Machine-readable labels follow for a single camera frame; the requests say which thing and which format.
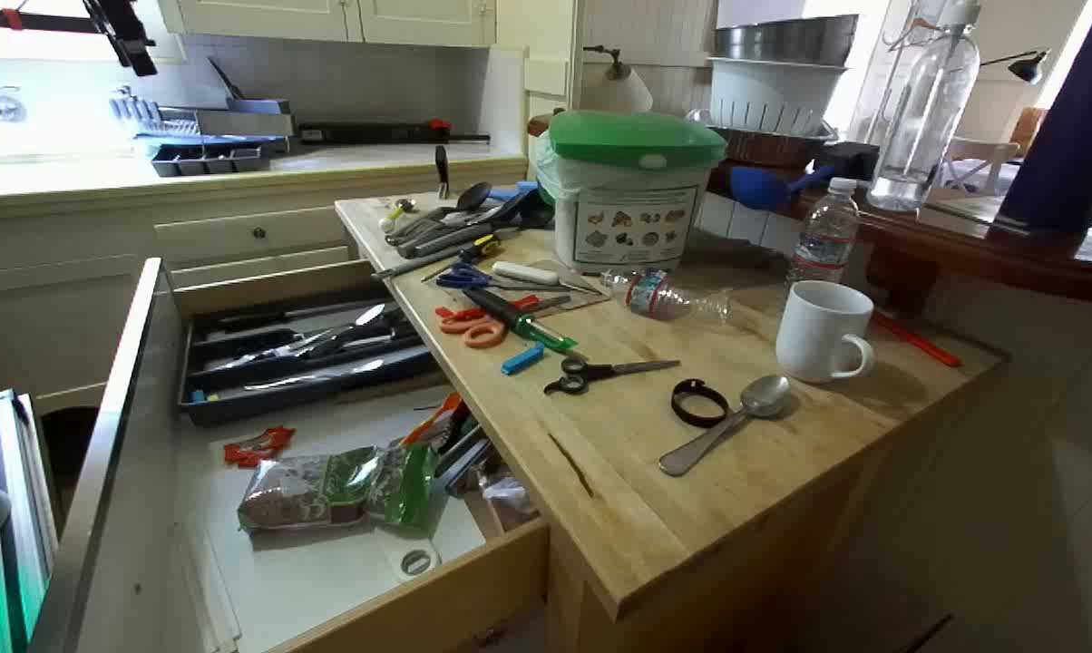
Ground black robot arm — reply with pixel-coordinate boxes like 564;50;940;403
84;0;155;77

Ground silver metal spoon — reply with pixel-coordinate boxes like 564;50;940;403
662;374;790;475

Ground white desk lamp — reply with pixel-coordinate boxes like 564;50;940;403
580;42;653;114

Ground green marker pen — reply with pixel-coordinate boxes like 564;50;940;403
466;287;577;356

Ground small blue marker cap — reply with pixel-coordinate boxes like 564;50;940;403
500;346;545;376

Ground crushed plastic bottle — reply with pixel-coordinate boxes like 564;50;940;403
604;269;728;322

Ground pile of kitchen utensils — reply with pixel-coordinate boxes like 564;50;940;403
381;180;537;256

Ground pens bundle in drawer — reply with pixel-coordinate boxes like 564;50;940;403
403;392;499;497

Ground green lidded compost bin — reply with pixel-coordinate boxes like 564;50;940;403
529;108;726;272

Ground green plastic food bag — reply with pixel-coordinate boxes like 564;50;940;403
237;441;436;533

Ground white ceramic mug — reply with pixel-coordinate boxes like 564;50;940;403
778;281;874;386

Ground clear plastic water bottle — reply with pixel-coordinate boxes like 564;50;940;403
790;177;860;281

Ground dark grey cutlery tray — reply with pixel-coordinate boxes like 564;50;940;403
179;287;436;426

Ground open wooden drawer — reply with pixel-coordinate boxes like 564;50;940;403
33;256;548;653

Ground red sauce packets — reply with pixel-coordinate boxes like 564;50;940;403
221;426;295;469

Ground red pencil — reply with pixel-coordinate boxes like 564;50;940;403
871;312;962;371

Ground white dish rack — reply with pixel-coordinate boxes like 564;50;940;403
708;16;855;137

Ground blue ice cube tray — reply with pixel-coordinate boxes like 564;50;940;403
149;142;268;177

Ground tall glass bottle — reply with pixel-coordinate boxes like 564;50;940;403
867;0;979;213

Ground black handled scissors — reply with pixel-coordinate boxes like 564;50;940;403
545;356;673;394

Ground orange handled scissors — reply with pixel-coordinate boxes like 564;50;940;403
438;293;542;348

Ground black ring band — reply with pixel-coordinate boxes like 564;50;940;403
673;376;728;428

